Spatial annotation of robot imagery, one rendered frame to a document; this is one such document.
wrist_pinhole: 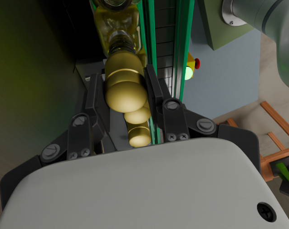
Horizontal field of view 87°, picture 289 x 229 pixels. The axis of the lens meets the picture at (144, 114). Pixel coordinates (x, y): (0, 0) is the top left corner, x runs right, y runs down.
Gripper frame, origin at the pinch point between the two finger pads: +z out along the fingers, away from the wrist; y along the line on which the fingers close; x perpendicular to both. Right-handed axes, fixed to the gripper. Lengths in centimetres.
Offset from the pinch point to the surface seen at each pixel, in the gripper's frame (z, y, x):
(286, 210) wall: 22, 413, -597
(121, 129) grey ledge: 31, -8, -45
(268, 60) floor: 137, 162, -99
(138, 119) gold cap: 3.3, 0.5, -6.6
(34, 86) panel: 8.5, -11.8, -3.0
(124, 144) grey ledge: 31, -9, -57
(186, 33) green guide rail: 23.1, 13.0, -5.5
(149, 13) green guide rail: 23.0, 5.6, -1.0
